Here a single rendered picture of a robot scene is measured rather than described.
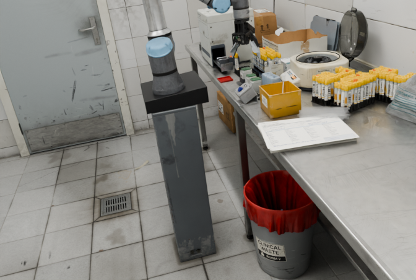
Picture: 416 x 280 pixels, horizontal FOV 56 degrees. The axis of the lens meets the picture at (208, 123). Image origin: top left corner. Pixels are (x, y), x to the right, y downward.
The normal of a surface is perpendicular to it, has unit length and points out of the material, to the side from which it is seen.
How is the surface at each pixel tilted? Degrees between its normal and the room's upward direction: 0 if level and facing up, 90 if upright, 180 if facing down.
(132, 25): 90
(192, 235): 90
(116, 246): 0
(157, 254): 0
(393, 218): 0
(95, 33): 90
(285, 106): 90
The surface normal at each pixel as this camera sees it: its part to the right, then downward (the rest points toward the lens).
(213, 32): 0.23, 0.38
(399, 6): -0.97, 0.20
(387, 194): -0.11, -0.90
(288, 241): 0.00, 0.47
